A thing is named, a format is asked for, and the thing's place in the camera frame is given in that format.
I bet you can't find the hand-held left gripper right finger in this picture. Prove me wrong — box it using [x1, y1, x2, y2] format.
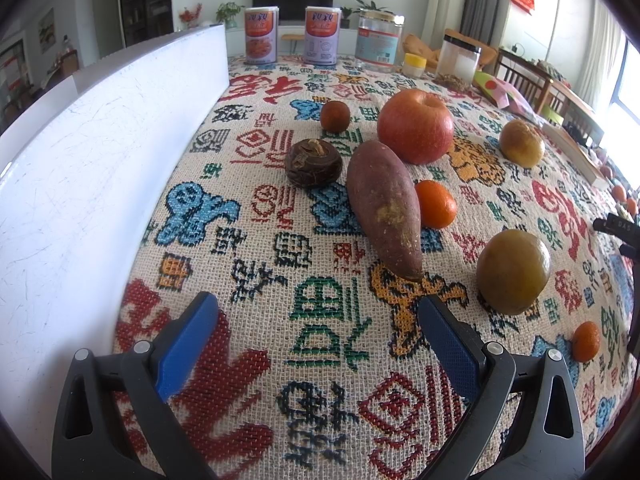
[417, 294, 586, 480]

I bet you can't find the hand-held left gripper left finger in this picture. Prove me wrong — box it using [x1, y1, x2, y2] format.
[51, 291, 221, 480]

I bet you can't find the green-yellow orange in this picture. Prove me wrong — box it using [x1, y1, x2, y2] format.
[475, 228, 552, 316]
[499, 119, 546, 168]

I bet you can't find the purple sweet potato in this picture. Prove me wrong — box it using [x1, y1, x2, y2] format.
[346, 140, 426, 282]

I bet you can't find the white cardboard box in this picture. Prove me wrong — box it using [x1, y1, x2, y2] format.
[0, 22, 232, 461]

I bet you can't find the red apple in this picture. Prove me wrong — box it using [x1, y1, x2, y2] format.
[376, 88, 455, 165]

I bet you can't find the white book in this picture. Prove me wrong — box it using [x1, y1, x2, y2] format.
[542, 122, 618, 188]

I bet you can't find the patterned woven tablecloth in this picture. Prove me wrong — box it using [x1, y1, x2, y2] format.
[112, 52, 640, 480]

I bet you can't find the wooden chair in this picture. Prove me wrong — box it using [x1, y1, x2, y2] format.
[495, 47, 556, 111]

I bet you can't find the colourful cushion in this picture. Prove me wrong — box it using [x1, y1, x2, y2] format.
[472, 71, 531, 111]

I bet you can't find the clear jar black lid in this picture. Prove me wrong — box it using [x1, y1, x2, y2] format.
[436, 34, 482, 86]

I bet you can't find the small brown round fruit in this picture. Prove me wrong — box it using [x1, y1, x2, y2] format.
[320, 100, 351, 134]

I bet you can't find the grey curtain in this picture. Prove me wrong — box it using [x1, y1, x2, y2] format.
[467, 0, 516, 48]

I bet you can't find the orange cushion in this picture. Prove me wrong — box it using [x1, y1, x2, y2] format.
[402, 32, 446, 61]

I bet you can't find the large glass jar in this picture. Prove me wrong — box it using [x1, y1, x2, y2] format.
[355, 10, 403, 72]

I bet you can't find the pink labelled can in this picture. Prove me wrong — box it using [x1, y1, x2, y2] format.
[244, 6, 279, 65]
[304, 6, 342, 66]

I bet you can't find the wooden side table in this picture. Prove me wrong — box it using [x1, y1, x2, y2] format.
[280, 31, 307, 56]

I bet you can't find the dark display cabinet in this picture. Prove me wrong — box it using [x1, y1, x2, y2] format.
[119, 0, 172, 48]

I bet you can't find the black television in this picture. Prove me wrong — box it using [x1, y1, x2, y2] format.
[252, 0, 335, 23]

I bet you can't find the framed wall picture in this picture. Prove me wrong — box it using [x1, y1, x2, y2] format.
[38, 8, 56, 52]

